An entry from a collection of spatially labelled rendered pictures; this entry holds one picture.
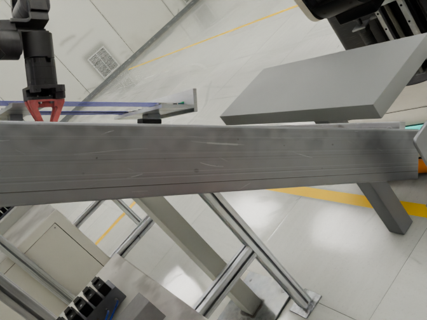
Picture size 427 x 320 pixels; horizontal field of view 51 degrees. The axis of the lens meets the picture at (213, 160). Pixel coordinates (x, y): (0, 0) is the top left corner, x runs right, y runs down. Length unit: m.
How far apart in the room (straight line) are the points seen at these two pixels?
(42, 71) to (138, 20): 8.39
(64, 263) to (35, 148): 1.57
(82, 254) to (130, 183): 1.55
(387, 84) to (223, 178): 0.64
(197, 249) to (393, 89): 0.77
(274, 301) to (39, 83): 1.06
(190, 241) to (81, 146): 1.08
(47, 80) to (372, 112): 0.65
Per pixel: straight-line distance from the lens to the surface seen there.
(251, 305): 1.61
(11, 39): 0.93
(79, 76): 8.75
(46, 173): 0.36
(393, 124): 0.62
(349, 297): 1.47
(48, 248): 1.88
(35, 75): 0.94
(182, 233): 1.40
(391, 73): 1.03
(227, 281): 1.30
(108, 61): 8.93
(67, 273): 1.92
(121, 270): 1.05
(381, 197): 1.43
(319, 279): 1.57
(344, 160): 0.51
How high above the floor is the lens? 1.06
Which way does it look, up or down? 23 degrees down
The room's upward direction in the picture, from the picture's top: 40 degrees counter-clockwise
